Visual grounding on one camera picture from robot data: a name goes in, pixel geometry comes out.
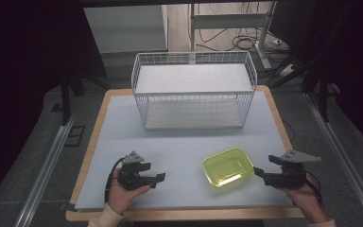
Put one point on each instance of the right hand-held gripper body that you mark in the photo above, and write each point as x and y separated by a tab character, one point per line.
291	175

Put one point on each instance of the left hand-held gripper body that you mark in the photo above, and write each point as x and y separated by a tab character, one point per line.
131	176

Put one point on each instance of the yellow-green plastic container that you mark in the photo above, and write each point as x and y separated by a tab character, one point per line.
228	167

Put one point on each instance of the person's left hand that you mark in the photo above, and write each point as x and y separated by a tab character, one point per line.
119	195

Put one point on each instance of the person's right hand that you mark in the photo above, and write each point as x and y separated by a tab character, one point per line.
305	200

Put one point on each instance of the pale grey table mat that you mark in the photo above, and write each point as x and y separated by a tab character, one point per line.
176	145

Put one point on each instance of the wooden table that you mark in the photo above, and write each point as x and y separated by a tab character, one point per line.
85	167

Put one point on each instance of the black floor plate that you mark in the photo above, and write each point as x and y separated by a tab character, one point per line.
75	136

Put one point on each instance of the black stand leg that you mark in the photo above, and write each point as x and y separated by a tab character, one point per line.
65	97
323	94

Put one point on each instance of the white power strip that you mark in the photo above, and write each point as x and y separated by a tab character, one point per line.
287	70

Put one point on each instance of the dark curtain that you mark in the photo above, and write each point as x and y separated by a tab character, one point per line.
353	63
22	63

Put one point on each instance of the white cabinet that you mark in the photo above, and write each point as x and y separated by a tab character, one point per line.
124	28

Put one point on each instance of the aluminium floor rail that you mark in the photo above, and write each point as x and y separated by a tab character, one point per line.
44	176
343	157

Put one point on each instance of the grey metal desk frame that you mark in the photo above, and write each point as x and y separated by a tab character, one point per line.
230	20

